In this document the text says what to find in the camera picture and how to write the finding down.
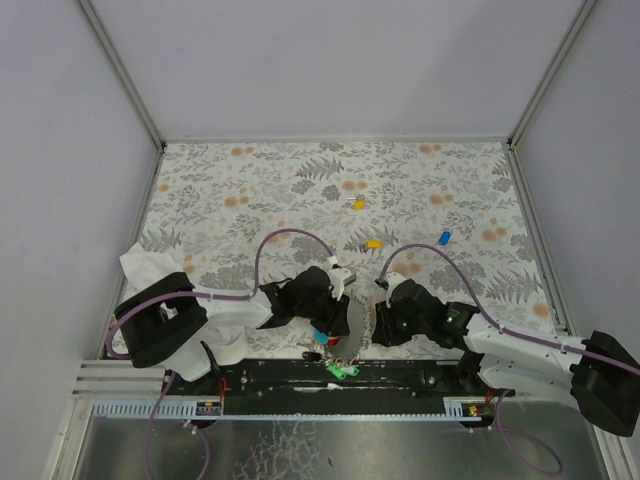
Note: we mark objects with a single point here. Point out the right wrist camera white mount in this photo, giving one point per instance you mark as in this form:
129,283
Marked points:
389,282

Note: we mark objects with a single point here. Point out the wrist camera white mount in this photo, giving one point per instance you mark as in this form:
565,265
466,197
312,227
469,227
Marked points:
340,277
389,282

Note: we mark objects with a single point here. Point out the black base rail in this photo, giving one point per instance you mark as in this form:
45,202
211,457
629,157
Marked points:
303,387

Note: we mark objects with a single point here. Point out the metal keyring organizer with keys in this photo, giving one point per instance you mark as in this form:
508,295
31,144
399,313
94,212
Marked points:
339,354

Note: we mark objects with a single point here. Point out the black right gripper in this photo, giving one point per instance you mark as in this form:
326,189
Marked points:
385,323

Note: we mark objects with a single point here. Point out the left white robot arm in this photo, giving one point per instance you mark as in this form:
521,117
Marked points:
161,325

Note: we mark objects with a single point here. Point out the yellow key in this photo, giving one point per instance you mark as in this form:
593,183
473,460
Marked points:
372,244
358,202

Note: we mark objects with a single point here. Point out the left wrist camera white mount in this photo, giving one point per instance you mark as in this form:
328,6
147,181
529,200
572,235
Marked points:
340,277

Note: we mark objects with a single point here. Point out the blue key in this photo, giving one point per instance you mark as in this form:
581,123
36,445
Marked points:
444,238

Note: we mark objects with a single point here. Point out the yellow key far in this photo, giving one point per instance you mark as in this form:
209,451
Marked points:
358,202

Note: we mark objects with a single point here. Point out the yellow key near centre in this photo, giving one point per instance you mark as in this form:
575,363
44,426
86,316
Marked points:
372,244

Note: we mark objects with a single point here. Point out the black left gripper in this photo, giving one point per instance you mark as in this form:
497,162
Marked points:
335,314

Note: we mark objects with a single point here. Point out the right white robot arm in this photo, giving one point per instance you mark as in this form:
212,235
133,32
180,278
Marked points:
596,376

